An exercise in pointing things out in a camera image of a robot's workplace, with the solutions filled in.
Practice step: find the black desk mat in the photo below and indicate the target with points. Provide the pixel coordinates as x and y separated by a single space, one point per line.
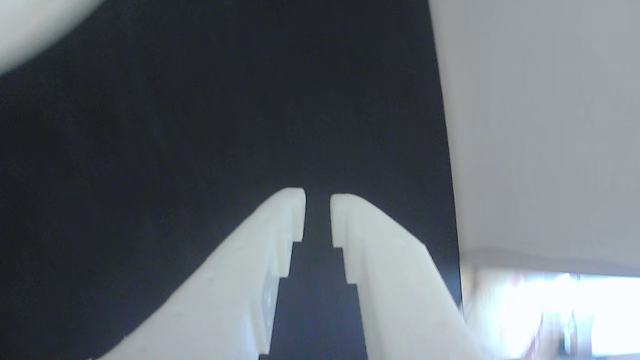
200 125

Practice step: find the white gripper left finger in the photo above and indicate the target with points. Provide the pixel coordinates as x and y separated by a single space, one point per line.
230 300

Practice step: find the white round plate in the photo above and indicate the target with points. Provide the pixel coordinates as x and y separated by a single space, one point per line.
30 25

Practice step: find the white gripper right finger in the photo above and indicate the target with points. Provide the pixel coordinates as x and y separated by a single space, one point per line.
400 295

